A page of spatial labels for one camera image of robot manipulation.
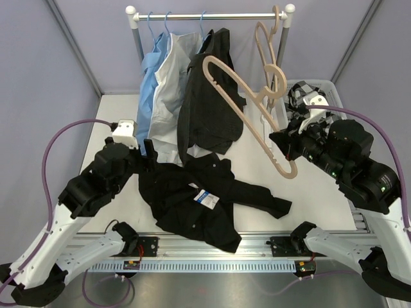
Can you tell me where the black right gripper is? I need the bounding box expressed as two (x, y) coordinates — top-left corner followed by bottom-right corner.
(270, 115), (346, 181)

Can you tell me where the black white checkered shirt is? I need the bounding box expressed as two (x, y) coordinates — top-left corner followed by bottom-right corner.
(286, 81), (332, 133)

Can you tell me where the wooden hanger of black shirt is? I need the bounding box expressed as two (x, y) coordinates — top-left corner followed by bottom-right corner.
(202, 56), (298, 180)

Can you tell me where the wooden hanger of checkered shirt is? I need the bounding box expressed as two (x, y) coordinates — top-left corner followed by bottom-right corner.
(254, 4), (280, 112)

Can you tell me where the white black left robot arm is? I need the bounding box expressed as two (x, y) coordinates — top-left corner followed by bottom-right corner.
(1, 139), (157, 307)

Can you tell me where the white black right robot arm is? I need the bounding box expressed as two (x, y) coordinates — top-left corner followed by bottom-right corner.
(269, 119), (410, 302)

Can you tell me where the dark pinstriped shirt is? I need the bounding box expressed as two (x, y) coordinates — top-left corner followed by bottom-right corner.
(177, 28), (243, 163)

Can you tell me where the light blue shirt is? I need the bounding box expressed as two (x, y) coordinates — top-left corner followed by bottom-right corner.
(136, 33), (168, 144)

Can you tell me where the white plastic basket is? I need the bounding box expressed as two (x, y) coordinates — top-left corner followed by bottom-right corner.
(283, 80), (346, 133)

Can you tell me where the metal clothes rack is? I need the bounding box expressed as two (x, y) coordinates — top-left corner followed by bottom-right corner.
(125, 3), (296, 148)

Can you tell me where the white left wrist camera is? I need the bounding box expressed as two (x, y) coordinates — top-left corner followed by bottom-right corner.
(112, 119), (139, 149)

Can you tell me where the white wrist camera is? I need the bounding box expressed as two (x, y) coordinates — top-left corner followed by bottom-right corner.
(297, 91), (329, 134)
(112, 119), (139, 149)

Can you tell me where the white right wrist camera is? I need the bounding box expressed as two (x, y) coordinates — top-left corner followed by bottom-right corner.
(297, 91), (329, 134)

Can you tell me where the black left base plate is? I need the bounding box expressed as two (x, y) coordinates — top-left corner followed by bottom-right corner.
(126, 236), (159, 257)

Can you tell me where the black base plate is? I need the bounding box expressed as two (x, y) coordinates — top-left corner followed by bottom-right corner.
(126, 236), (159, 257)
(266, 236), (313, 257)

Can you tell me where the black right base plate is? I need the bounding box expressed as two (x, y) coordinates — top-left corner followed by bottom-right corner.
(266, 236), (313, 257)

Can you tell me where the aluminium mounting rail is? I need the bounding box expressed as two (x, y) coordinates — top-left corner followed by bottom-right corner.
(64, 233), (391, 259)

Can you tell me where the white slotted cable duct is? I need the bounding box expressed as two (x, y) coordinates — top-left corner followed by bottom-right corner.
(89, 260), (296, 273)

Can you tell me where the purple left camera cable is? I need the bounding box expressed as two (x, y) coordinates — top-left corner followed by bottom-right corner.
(0, 119), (116, 305)

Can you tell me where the blue wire hanger right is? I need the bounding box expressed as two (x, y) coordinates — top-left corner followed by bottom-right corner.
(199, 10), (207, 42)

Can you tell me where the blue wire hanger left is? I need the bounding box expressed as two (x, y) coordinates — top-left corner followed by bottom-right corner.
(147, 11), (157, 45)

